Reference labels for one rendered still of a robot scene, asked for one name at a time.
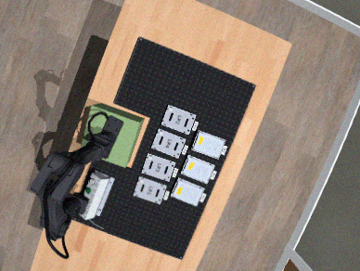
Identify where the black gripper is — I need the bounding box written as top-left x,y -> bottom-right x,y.
63,192 -> 89,215

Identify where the white control panel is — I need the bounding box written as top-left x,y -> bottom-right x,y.
80,171 -> 115,229

